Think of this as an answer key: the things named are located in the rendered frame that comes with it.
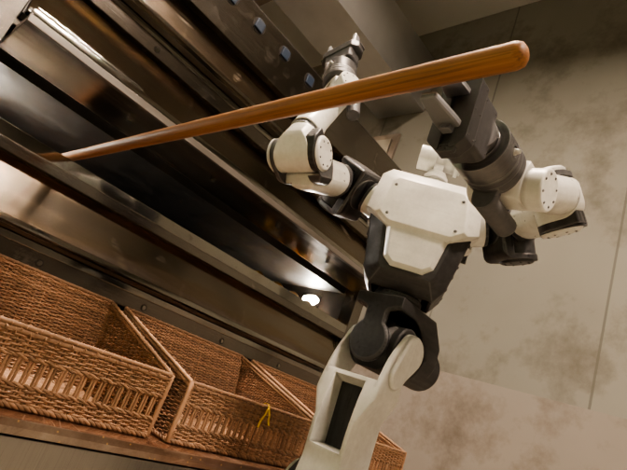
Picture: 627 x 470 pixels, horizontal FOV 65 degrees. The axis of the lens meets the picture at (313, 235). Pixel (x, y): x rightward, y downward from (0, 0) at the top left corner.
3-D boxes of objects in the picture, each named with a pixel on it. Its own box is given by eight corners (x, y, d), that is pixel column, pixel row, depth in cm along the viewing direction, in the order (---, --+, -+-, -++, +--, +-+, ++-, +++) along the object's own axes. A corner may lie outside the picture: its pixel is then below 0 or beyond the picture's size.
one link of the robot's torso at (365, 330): (393, 385, 133) (411, 324, 138) (436, 398, 124) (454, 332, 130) (337, 355, 114) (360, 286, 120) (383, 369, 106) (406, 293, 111)
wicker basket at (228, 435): (79, 389, 148) (122, 303, 156) (215, 424, 186) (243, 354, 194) (164, 444, 115) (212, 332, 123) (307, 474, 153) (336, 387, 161)
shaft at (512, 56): (529, 74, 51) (536, 51, 52) (519, 54, 49) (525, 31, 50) (38, 170, 173) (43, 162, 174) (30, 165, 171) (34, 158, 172)
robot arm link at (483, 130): (504, 63, 62) (534, 120, 69) (436, 76, 68) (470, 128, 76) (480, 146, 58) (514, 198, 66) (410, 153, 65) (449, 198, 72)
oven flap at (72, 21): (19, 18, 133) (45, -25, 143) (364, 277, 252) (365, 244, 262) (27, 9, 130) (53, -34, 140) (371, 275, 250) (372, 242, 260)
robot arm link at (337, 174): (263, 187, 108) (311, 196, 128) (315, 186, 102) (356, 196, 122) (266, 135, 108) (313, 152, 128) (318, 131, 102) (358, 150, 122)
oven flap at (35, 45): (26, 19, 121) (-4, 46, 134) (383, 290, 241) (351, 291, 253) (31, 12, 122) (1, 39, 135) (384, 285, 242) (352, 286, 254)
